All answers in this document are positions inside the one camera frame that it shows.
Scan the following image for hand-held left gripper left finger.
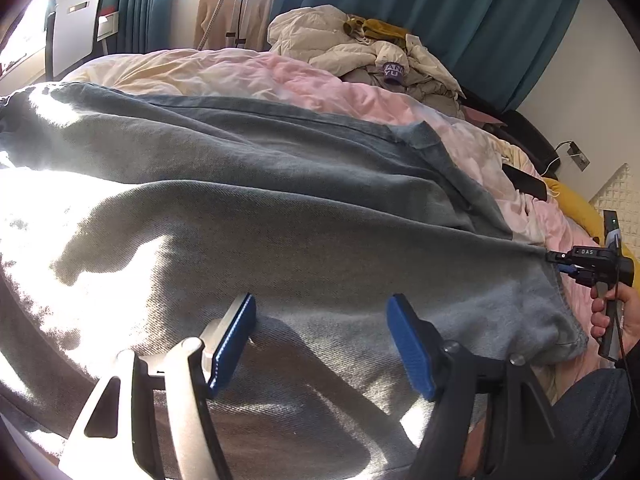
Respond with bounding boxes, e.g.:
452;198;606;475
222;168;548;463
59;292;257;480

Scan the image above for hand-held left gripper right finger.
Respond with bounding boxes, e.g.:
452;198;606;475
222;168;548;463
386;294;588;480

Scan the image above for blue denim pants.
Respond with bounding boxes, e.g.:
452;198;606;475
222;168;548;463
0;82;589;480

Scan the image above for pile of beige clothes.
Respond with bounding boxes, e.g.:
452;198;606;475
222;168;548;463
267;5;463;107

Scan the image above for person's right hand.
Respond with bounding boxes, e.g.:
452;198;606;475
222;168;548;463
590;282;640;347

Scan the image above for yellow pillow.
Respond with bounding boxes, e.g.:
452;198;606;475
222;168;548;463
542;176;640;272

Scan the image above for black phone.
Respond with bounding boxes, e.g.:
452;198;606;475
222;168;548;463
501;162;550;202

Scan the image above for black cushion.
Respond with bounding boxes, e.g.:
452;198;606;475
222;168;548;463
460;89;559;164

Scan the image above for person's dark trousers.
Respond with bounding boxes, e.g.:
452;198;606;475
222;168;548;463
550;367;634;480

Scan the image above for pink cloth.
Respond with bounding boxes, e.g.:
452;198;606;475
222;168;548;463
462;107;507;127

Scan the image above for grey garment with purple label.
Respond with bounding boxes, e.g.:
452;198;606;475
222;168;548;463
345;61;462;117

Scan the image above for teal curtain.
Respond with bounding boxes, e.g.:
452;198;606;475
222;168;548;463
272;0;587;114
90;0;174;57

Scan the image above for pink and cream duvet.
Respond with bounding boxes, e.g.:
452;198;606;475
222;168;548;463
60;47;608;406

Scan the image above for yellow garment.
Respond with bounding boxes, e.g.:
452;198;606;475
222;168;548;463
342;16;409;47

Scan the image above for beige hanging sweater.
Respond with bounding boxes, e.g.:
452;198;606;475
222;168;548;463
194;0;277;54

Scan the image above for garment steamer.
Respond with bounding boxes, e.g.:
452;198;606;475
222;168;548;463
200;0;266;52

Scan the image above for small side table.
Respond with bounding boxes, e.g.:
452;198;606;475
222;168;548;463
97;7;121;42

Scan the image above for white chair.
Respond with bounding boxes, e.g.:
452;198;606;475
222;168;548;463
42;0;104;82

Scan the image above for white quilted wall panel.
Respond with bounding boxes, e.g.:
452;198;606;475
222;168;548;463
589;162;640;242

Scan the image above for wall socket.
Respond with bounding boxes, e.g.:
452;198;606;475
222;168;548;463
564;141;592;172

